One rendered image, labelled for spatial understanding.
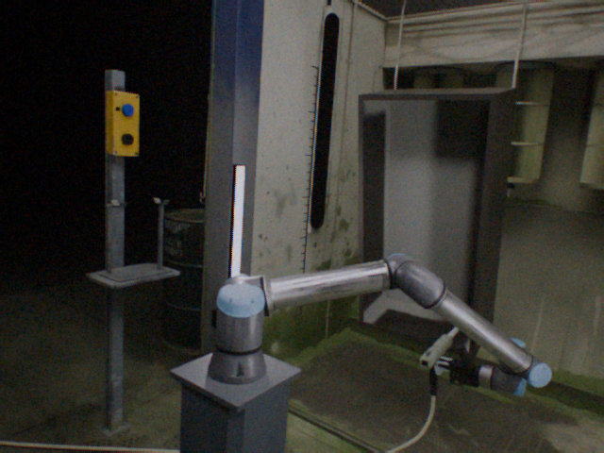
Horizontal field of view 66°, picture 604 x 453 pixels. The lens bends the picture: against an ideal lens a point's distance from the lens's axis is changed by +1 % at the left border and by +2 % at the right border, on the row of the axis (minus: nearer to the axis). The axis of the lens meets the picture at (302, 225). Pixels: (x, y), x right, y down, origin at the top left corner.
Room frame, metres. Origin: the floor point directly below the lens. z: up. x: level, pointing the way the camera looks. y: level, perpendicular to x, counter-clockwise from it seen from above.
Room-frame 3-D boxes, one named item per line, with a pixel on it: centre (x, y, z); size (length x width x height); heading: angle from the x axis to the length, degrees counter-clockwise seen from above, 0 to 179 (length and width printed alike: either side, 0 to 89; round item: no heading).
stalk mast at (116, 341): (2.03, 0.84, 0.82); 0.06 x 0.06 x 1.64; 54
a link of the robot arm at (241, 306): (1.43, 0.18, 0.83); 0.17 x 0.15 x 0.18; 8
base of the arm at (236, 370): (1.43, 0.18, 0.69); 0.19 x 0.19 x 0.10
